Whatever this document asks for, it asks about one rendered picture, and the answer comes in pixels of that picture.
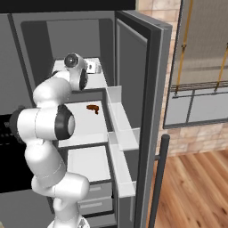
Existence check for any dark fridge door handle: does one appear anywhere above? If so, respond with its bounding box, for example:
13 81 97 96
147 134 171 228

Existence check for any white fridge door bin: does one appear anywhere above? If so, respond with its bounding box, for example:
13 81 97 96
108 131 138 199
105 85 142 151

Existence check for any grey cupboard panel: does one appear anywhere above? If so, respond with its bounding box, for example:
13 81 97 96
0 12 34 116

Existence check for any grey fridge door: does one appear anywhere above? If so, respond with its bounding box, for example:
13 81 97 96
115 10 174 228

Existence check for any dark framed window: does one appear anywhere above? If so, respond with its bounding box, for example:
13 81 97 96
162 0 228 130

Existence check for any black oven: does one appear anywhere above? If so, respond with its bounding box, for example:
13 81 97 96
0 112 34 194

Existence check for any brown meat piece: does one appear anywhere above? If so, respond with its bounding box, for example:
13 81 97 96
85 103 100 116

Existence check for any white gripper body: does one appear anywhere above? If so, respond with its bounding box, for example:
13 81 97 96
92 61 102 75

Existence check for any grey fridge body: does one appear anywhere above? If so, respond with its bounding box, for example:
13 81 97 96
7 10 118 228

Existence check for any grey fridge drawer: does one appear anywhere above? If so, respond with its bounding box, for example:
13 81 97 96
77 196 115 216
85 181 114 200

